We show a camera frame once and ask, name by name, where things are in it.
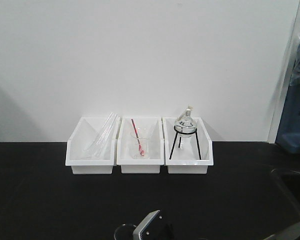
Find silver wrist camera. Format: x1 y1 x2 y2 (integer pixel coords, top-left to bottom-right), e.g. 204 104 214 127
132 210 164 240

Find white storage bin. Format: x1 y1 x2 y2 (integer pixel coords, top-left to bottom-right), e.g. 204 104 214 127
65 117 121 175
116 116 165 174
162 117 214 174

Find black tripod stand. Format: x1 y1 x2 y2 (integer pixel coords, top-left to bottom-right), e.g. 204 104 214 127
169 126 202 160

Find middle white storage bin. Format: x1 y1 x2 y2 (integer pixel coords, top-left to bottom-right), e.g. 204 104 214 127
116 116 165 174

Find clear glass beaker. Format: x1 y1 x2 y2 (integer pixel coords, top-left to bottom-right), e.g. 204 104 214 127
113 223 137 240

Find right white storage bin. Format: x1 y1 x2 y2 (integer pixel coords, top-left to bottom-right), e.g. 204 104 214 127
162 117 214 174

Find clear glass rods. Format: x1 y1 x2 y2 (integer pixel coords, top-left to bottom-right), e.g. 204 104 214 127
80 112 118 160

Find blue cabinet at right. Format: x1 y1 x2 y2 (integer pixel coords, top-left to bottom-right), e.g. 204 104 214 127
274 24 300 158

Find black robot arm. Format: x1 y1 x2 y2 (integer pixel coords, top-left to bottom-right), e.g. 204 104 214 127
274 222 300 240

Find clear beaker in bin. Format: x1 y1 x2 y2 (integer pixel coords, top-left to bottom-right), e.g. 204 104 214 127
129 127 149 159

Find red stirring rod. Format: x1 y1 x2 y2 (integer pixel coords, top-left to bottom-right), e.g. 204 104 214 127
131 119 145 157

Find left white storage bin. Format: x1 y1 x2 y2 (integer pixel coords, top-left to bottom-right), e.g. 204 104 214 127
65 117 121 175

